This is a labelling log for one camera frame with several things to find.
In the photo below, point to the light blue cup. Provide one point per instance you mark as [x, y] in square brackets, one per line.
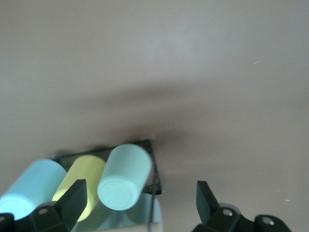
[31, 183]

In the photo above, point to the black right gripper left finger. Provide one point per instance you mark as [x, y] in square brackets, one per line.
[70, 205]

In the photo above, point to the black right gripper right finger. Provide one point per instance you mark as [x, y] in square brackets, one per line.
[207, 207]

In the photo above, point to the yellow cup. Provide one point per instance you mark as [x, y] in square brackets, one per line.
[84, 171]

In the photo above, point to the pale green cup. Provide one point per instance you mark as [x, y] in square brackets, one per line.
[123, 174]

